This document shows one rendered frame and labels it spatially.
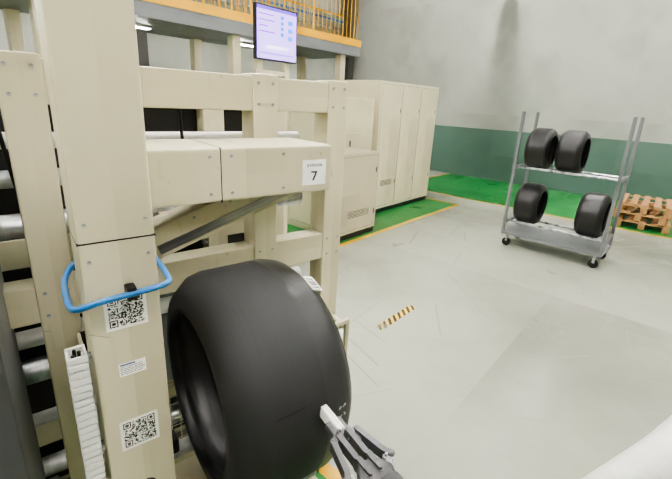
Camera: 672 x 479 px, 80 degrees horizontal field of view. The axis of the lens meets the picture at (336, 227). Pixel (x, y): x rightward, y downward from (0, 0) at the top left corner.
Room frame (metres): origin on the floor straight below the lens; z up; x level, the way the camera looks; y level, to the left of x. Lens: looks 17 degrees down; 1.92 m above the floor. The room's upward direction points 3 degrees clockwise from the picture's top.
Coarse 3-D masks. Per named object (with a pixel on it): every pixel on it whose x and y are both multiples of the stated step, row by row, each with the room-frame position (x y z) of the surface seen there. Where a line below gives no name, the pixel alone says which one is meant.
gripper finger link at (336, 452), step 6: (336, 444) 0.65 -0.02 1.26; (330, 450) 0.65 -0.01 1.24; (336, 450) 0.64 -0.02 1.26; (336, 456) 0.63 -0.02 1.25; (342, 456) 0.63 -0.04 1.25; (336, 462) 0.63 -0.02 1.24; (342, 462) 0.61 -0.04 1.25; (342, 468) 0.60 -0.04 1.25; (348, 468) 0.60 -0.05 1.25; (342, 474) 0.60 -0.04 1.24; (348, 474) 0.59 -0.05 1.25
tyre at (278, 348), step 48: (192, 288) 0.90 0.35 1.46; (240, 288) 0.87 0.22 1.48; (288, 288) 0.90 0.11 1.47; (192, 336) 1.13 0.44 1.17; (240, 336) 0.75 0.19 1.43; (288, 336) 0.79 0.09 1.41; (336, 336) 0.86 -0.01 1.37; (192, 384) 1.07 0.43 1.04; (240, 384) 0.70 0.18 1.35; (288, 384) 0.72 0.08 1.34; (336, 384) 0.78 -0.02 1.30; (192, 432) 0.92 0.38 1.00; (240, 432) 0.67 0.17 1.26; (288, 432) 0.69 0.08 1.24
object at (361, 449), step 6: (348, 426) 0.70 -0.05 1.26; (348, 432) 0.68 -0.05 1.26; (354, 432) 0.68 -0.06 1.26; (348, 438) 0.68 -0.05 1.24; (354, 438) 0.67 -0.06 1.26; (354, 444) 0.66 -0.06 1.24; (360, 444) 0.66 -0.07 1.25; (360, 450) 0.65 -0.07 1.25; (366, 450) 0.64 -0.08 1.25; (366, 456) 0.63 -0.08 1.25; (372, 456) 0.63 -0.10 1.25; (378, 462) 0.62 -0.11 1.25; (378, 468) 0.61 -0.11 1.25
